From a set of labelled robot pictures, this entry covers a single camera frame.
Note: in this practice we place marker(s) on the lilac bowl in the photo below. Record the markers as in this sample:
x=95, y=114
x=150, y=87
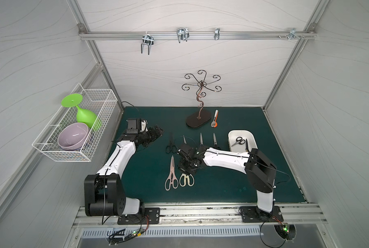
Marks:
x=73, y=136

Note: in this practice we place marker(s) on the white storage box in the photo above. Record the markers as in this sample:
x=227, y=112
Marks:
x=244, y=134

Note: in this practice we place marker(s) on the green plastic goblet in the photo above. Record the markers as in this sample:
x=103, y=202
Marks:
x=83, y=115

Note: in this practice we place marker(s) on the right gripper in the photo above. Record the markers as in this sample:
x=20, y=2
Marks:
x=187, y=153

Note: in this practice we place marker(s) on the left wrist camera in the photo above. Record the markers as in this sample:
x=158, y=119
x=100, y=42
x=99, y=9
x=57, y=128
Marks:
x=136, y=126

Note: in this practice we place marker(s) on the white vent strip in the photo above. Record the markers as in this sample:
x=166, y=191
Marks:
x=175, y=231

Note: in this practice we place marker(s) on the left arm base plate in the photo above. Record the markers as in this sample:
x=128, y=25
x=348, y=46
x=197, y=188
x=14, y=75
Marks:
x=146, y=216

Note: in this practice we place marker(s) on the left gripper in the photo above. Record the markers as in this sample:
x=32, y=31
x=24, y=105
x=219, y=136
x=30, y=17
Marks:
x=152, y=136

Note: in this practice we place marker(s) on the tiny black scissors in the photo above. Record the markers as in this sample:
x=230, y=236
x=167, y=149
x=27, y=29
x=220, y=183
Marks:
x=239, y=141

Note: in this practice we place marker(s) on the large black scissors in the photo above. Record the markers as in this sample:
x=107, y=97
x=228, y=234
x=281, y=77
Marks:
x=171, y=147

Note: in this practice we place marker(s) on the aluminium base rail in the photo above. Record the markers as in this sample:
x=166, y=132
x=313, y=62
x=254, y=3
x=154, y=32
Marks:
x=212, y=214

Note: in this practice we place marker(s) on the aluminium top rail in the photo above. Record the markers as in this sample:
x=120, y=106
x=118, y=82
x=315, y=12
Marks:
x=208, y=35

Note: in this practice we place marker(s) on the metal loop hook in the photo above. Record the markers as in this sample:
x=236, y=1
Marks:
x=182, y=34

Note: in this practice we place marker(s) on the black handled scissors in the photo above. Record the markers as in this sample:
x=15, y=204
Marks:
x=215, y=144

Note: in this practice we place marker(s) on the small metal hook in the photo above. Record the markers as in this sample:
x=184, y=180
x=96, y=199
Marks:
x=217, y=34

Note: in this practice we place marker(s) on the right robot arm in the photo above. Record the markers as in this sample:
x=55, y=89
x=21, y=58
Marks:
x=260, y=171

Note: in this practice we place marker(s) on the dark metal jewelry stand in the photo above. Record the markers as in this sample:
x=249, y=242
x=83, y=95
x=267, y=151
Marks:
x=202, y=116

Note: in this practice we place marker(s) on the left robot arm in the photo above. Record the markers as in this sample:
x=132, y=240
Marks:
x=104, y=194

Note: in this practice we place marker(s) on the white wire basket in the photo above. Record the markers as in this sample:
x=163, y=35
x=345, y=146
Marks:
x=100, y=101

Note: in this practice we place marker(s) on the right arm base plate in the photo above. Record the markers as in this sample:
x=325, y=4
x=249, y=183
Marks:
x=252, y=214

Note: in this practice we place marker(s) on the right metal hook cluster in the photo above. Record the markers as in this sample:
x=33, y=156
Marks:
x=292, y=35

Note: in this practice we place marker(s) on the double prong metal hook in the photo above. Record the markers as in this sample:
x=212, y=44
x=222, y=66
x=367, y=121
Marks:
x=147, y=41

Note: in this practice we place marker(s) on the beige scissors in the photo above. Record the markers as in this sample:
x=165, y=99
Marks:
x=186, y=180

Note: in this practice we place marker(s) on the pink scissors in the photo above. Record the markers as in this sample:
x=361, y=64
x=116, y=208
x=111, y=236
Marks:
x=171, y=182

